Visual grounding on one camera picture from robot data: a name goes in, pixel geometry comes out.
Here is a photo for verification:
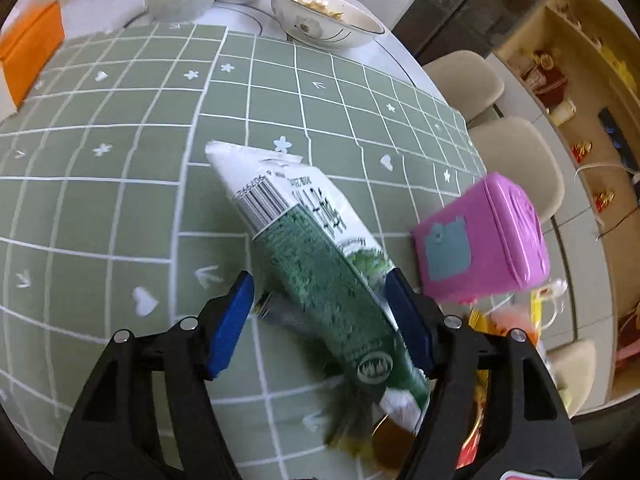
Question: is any green white milk pouch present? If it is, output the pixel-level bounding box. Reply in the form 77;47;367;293
205;141;431;432

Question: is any yellow trash bag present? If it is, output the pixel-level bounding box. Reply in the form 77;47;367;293
455;278;570;468

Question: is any pink plastic box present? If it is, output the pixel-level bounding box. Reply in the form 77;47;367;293
411;172;550;304

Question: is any green checked tablecloth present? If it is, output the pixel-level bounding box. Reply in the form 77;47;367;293
1;24;483;467

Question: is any beige chair near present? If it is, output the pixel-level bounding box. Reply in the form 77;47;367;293
548;339;597;418

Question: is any beige chair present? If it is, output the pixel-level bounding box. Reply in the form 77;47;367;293
469;117;565;222
548;339;597;418
423;50;504;122

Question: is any beige chair middle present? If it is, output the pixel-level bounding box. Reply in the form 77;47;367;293
469;117;565;222

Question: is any beige chair far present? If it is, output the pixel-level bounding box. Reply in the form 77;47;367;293
423;50;504;122

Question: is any black power strip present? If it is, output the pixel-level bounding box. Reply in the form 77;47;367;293
598;107;639;171

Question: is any white bowl with noodles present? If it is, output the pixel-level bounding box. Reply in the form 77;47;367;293
271;0;386;52

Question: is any orange tissue box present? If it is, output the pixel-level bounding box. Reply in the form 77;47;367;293
1;1;65;119

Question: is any white charging cable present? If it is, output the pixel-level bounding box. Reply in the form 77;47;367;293
572;160;640;186

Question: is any wooden wall shelf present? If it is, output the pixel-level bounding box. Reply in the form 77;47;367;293
488;0;639;410

